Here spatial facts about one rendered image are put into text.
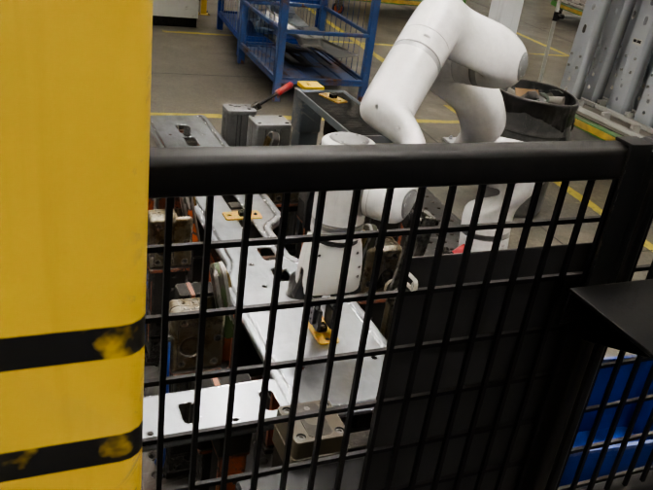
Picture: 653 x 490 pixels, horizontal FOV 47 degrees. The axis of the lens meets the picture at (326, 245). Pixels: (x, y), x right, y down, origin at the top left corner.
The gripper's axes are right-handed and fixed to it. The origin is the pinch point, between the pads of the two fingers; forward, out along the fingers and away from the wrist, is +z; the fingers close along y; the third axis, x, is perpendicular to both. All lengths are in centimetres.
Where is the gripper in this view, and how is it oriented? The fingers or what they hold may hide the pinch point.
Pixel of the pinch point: (323, 315)
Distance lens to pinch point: 128.9
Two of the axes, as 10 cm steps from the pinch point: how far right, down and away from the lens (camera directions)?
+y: -9.2, 0.6, -3.9
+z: -1.3, 8.9, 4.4
